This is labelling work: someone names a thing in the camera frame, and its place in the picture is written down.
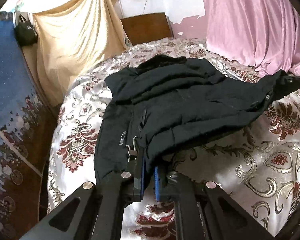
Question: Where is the black padded jacket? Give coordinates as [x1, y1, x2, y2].
[94, 55, 300, 183]

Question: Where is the pink satin curtain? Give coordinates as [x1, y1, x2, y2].
[204, 0, 300, 76]

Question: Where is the floral satin bed cover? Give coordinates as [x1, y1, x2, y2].
[47, 38, 300, 239]

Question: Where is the blue fabric wardrobe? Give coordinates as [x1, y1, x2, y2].
[0, 11, 56, 239]

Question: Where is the brown wooden headboard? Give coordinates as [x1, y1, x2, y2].
[121, 12, 173, 46]

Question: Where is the beige draped cloth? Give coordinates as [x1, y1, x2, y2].
[33, 0, 128, 107]

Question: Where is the black hanging handbag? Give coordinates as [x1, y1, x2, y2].
[14, 14, 38, 47]

